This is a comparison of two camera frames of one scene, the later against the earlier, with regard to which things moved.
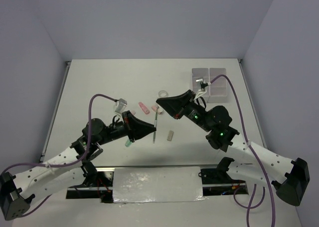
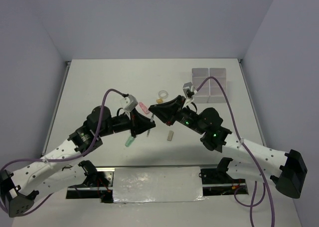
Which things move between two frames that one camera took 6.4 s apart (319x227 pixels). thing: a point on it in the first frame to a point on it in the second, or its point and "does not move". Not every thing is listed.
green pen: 155,122 to 149,130
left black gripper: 134,128 to 138,123
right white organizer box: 218,88 does not move
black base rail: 215,179 does not move
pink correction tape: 145,110 does not move
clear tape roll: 163,94 does not move
